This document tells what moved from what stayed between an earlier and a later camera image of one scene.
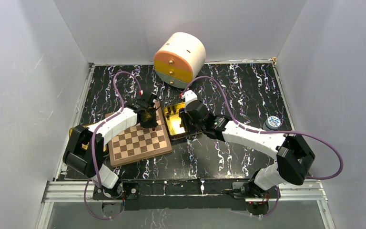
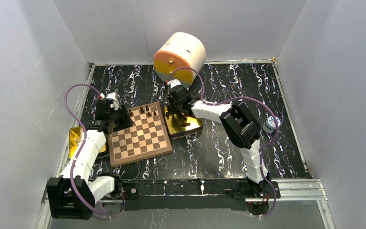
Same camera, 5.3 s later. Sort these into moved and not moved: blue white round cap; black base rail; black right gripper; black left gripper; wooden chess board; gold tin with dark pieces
Moved: black right gripper; black left gripper
Not moved: wooden chess board; gold tin with dark pieces; black base rail; blue white round cap
